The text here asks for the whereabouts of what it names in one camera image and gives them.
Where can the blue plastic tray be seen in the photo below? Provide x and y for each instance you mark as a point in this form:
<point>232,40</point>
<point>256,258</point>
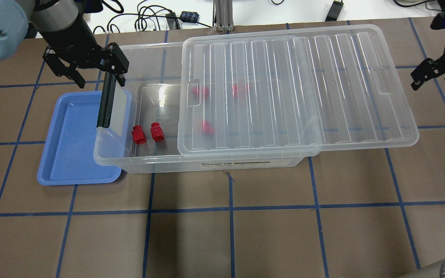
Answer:
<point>67,157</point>

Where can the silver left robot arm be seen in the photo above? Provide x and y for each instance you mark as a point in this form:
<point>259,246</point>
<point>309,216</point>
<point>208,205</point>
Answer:
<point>43,15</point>

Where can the black power adapter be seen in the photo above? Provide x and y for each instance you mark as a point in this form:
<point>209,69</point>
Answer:
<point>334,11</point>

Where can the aluminium frame post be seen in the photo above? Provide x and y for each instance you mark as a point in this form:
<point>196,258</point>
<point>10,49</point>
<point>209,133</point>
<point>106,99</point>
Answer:
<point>223,15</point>

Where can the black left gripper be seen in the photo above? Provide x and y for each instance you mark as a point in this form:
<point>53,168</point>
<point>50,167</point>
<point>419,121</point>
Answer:
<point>72,36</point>

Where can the red block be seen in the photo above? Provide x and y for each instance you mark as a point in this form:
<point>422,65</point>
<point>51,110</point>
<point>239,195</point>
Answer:
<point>157,132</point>
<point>138,135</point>

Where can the black box handle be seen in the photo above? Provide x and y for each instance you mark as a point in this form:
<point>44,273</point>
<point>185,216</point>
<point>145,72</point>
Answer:
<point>107,101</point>

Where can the red block box centre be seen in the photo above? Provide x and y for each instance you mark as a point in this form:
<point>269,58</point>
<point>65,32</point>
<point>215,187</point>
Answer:
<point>207,128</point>

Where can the clear plastic box lid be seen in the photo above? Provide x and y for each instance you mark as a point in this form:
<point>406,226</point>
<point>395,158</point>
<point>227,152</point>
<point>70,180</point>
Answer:
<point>311,90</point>

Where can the clear plastic storage box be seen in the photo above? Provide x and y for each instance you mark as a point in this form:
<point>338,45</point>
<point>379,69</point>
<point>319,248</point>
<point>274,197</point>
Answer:
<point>152,94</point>

